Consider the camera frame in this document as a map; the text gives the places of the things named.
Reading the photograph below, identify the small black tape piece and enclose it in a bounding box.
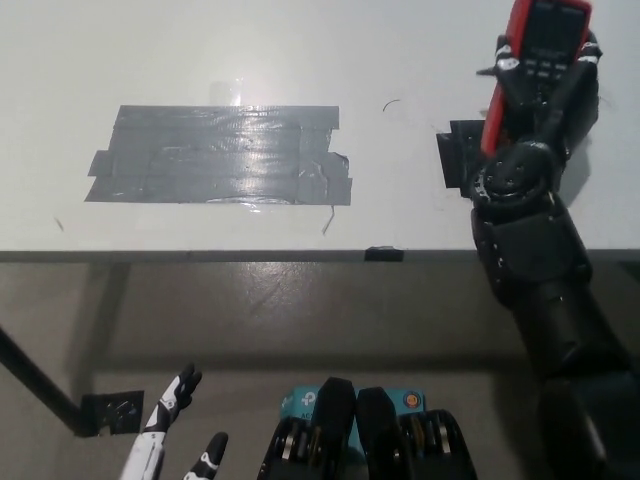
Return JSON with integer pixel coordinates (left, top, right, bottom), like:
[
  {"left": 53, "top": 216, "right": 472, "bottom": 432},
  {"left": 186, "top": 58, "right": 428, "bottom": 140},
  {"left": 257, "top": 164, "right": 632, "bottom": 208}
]
[{"left": 364, "top": 244, "right": 405, "bottom": 263}]

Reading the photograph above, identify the red digital multimeter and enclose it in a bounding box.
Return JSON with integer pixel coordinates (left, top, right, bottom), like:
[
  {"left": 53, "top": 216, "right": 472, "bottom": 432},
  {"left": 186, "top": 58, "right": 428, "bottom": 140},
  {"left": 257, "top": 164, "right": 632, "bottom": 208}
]
[{"left": 480, "top": 0, "right": 594, "bottom": 156}]

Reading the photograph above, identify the black metal table leg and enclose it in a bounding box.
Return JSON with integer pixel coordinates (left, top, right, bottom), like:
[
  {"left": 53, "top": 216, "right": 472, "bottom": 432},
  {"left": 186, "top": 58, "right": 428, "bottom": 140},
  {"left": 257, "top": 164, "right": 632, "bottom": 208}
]
[{"left": 0, "top": 324, "right": 84, "bottom": 439}]

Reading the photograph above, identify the grey duct tape patch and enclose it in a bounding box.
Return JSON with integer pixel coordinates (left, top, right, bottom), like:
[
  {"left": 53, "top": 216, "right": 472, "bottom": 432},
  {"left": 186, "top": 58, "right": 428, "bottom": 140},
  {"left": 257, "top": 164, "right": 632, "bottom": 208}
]
[{"left": 82, "top": 104, "right": 354, "bottom": 206}]

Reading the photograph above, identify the white and black left hand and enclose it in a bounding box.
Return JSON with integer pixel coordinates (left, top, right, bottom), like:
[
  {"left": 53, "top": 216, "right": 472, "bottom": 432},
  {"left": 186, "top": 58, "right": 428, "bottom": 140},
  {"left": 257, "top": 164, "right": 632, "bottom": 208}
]
[{"left": 121, "top": 363, "right": 229, "bottom": 480}]

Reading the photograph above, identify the white and black right hand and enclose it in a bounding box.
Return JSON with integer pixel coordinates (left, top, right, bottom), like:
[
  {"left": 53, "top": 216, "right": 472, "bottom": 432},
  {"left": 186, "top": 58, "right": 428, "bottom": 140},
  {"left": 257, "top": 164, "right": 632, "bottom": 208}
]
[{"left": 477, "top": 29, "right": 604, "bottom": 169}]

